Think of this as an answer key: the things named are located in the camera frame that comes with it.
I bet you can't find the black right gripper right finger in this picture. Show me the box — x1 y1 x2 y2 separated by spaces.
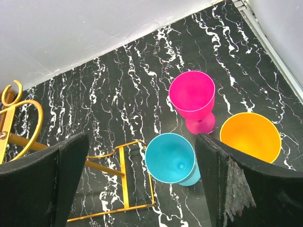
195 134 303 227

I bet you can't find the pink plastic wine glass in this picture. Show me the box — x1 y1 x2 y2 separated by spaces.
169 70 216 135

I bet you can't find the orange plastic wine glass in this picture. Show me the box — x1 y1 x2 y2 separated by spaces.
220 113 282 164

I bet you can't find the aluminium rail frame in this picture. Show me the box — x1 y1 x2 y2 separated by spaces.
232 0 303 104

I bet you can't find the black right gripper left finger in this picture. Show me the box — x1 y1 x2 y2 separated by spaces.
0 133 89 227

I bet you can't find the gold wire wine glass rack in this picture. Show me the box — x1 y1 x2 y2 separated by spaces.
0 80 155 224

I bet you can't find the blue plastic wine glass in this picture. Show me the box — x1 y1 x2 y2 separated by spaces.
145 133 201 186

